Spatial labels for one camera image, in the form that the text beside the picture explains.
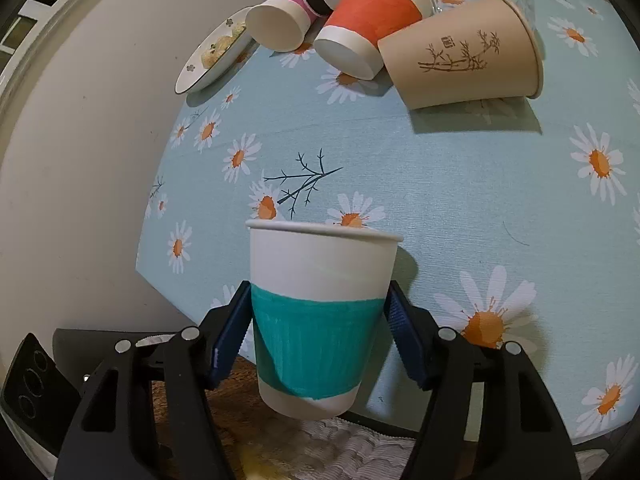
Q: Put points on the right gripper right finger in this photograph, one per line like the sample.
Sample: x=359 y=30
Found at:
x=522 y=435

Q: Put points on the daisy print blue tablecloth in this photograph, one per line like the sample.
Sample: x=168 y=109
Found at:
x=520 y=219

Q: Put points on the brown kraft paper cup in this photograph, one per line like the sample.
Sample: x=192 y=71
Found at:
x=484 y=49

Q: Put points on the white plate with snacks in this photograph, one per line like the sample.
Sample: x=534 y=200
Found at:
x=215 y=54

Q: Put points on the orange banded paper cup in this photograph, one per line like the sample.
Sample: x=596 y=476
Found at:
x=349 y=39

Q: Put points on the pink banded paper cup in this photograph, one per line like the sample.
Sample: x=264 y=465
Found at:
x=280 y=25

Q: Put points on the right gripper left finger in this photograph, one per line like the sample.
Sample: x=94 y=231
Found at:
x=113 y=434

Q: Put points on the teal banded paper cup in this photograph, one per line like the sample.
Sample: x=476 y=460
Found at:
x=317 y=296

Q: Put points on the black smartphone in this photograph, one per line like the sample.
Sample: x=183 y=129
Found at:
x=38 y=397

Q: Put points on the brown plush cushion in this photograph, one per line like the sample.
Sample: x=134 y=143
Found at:
x=238 y=414

